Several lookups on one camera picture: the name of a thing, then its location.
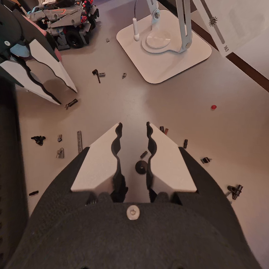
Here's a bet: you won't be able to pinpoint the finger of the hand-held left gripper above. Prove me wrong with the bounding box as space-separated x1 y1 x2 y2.
0 60 62 105
10 39 78 93

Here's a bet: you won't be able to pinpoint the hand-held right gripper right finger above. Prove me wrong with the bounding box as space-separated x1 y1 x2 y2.
146 121 197 202

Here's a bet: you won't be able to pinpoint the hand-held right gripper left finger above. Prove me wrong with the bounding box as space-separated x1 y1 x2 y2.
71 122 128 202

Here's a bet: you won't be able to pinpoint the black round lego dish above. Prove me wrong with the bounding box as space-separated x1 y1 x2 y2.
135 160 148 175

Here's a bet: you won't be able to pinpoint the grey lego car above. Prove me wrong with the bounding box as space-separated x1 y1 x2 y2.
26 0 99 51

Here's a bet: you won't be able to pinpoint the scattered black lego pins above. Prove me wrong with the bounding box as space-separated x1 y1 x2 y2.
28 126 243 200

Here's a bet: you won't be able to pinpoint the long grey lego plate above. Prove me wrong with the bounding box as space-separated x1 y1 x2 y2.
76 130 84 153

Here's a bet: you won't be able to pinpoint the dark grey lego connector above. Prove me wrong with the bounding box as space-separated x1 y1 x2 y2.
65 98 78 110

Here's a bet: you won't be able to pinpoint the person's left hand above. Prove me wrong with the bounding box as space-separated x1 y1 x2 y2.
25 17 63 62

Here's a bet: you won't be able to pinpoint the black perforated chair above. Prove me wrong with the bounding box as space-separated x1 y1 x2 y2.
0 76 29 269

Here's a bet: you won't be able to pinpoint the white book stand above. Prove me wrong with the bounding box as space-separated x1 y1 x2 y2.
116 0 212 84

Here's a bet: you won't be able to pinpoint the open instruction booklet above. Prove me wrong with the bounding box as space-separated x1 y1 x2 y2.
192 0 269 58

